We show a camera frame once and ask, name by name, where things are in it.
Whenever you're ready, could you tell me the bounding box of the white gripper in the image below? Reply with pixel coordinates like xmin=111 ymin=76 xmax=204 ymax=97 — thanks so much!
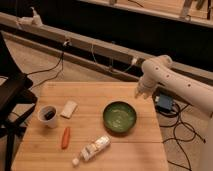
xmin=134 ymin=76 xmax=156 ymax=99

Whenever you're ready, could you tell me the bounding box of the green ceramic bowl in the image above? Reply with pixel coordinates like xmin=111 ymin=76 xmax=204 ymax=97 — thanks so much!
xmin=103 ymin=101 xmax=137 ymax=134

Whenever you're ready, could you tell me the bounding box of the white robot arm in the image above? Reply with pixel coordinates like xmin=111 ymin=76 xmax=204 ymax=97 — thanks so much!
xmin=135 ymin=55 xmax=213 ymax=117

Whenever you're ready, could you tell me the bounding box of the blue power box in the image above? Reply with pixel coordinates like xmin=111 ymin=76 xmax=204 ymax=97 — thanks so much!
xmin=156 ymin=94 xmax=173 ymax=113

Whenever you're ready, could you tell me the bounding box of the white sponge block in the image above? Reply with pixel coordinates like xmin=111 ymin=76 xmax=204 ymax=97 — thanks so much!
xmin=61 ymin=101 xmax=77 ymax=119

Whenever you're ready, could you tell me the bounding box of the orange carrot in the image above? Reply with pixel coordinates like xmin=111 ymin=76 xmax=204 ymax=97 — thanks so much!
xmin=61 ymin=127 xmax=70 ymax=149

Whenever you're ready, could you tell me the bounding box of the white paper cup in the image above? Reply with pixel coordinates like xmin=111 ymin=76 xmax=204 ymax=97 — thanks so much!
xmin=37 ymin=106 xmax=58 ymax=128

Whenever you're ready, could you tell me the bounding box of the black chair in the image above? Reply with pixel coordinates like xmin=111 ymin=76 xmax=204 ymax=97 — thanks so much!
xmin=0 ymin=32 xmax=37 ymax=171

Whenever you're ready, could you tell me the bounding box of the black floor cable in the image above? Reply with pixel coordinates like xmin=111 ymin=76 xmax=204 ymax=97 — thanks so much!
xmin=156 ymin=99 xmax=208 ymax=171

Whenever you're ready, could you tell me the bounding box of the white hanging cable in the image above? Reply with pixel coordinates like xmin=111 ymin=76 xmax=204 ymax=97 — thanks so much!
xmin=90 ymin=43 xmax=101 ymax=66

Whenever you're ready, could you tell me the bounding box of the black cable left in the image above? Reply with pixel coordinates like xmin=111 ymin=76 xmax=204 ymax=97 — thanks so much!
xmin=25 ymin=49 xmax=65 ymax=90

